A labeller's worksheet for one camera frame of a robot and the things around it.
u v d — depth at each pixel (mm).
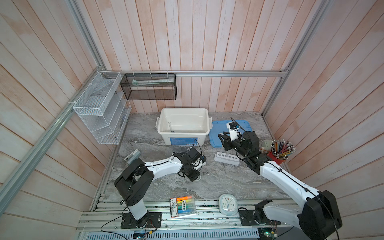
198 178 853
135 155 953
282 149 844
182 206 763
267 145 974
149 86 1050
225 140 713
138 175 502
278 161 842
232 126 664
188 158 697
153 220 733
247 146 592
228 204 762
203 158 801
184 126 1103
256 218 716
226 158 917
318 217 396
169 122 1000
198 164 745
